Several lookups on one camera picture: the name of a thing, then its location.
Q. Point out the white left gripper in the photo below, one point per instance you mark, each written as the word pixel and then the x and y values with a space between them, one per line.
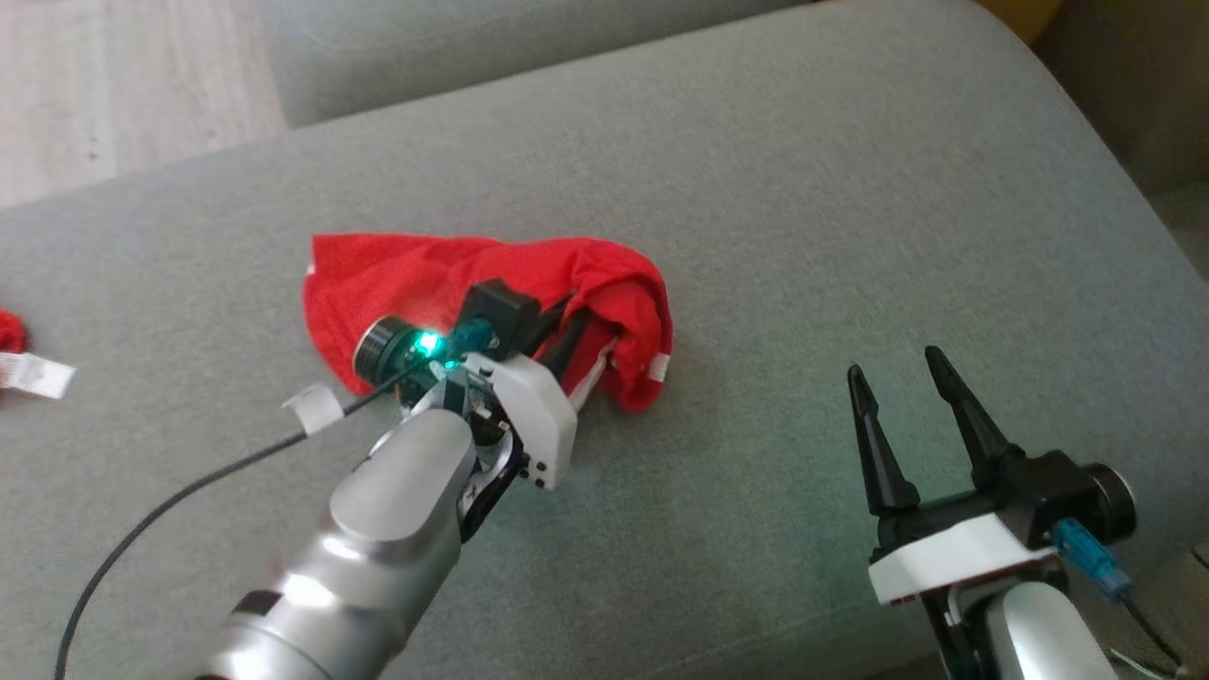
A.
pixel 534 416

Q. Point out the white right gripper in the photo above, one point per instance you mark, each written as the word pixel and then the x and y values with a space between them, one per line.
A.
pixel 954 557

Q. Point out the red basketball jersey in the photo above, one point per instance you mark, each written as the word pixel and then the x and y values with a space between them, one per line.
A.
pixel 397 274

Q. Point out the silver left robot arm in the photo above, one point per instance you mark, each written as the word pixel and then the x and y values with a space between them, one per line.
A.
pixel 378 548

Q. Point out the large grey sofa seat cushion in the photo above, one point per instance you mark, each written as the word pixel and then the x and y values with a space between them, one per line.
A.
pixel 803 236

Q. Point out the small grey sofa seat cushion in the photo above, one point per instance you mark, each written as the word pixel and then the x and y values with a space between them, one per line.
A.
pixel 472 47

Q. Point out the red shorts with white trim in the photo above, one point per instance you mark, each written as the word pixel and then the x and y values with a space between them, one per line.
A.
pixel 9 332

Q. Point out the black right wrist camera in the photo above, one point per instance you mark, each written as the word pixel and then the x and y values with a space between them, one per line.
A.
pixel 1058 491

